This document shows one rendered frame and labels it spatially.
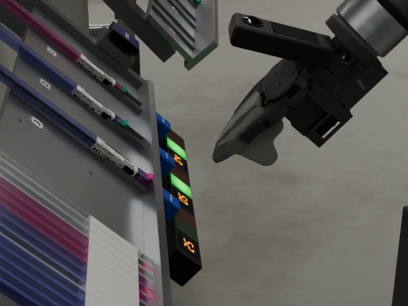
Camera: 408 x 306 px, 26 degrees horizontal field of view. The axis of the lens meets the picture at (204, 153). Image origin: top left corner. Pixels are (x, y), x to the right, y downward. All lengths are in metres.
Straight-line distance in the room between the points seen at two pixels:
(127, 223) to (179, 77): 2.36
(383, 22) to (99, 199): 0.35
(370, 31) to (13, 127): 0.38
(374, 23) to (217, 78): 2.34
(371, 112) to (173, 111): 0.67
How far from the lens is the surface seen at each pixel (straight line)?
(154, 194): 0.99
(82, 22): 1.56
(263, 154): 1.00
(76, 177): 0.93
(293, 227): 2.34
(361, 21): 0.95
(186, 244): 1.04
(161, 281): 0.84
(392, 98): 3.17
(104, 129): 1.09
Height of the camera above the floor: 1.22
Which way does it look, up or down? 27 degrees down
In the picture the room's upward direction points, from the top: straight up
